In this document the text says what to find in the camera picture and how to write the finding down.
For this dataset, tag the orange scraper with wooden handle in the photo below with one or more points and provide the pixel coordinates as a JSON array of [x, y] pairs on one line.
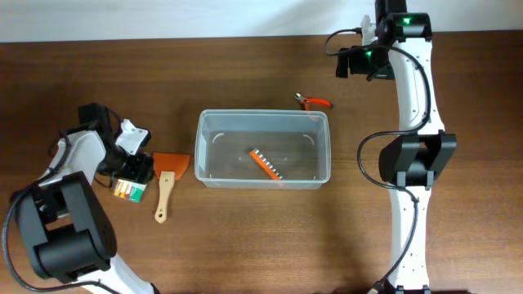
[[168, 168]]

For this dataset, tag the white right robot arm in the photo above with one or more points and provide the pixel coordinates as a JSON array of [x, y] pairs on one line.
[[397, 46]]

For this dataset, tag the orange bit holder strip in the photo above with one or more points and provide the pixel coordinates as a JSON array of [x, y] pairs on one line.
[[265, 164]]

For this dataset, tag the clear case of coloured bits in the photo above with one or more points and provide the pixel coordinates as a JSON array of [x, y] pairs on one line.
[[129, 190]]

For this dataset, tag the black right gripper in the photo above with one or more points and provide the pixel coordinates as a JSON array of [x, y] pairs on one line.
[[342, 63]]

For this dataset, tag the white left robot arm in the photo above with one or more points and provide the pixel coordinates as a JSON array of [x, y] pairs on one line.
[[66, 233]]

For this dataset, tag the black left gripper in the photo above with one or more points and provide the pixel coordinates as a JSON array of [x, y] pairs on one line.
[[136, 168]]

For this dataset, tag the red handled pliers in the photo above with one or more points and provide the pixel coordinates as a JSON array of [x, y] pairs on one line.
[[305, 102]]

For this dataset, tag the clear plastic storage box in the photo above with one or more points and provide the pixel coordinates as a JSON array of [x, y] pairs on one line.
[[296, 142]]

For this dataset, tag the white wrist camera, left arm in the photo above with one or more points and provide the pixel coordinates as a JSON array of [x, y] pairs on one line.
[[132, 138]]

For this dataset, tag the white wrist camera, right arm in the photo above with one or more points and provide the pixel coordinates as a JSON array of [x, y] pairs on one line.
[[368, 35]]

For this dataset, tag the white wrist camera, arm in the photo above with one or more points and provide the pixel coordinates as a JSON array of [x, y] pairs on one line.
[[368, 35], [132, 138]]

